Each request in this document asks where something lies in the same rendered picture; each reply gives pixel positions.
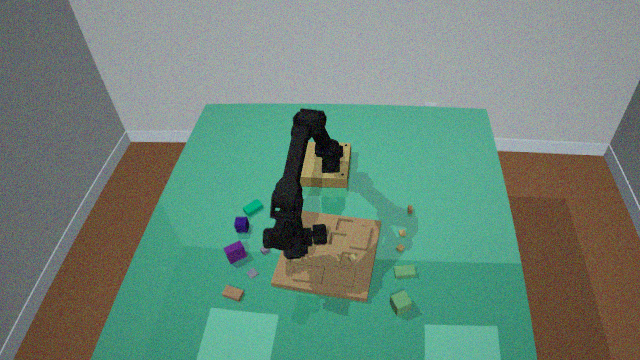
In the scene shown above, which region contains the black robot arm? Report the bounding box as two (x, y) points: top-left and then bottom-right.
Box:
(268, 109), (343, 259)

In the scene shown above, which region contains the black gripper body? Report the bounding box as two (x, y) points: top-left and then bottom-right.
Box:
(263, 222), (327, 249)

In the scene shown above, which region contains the small green cube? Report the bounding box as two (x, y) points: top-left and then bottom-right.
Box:
(390, 290), (412, 315)

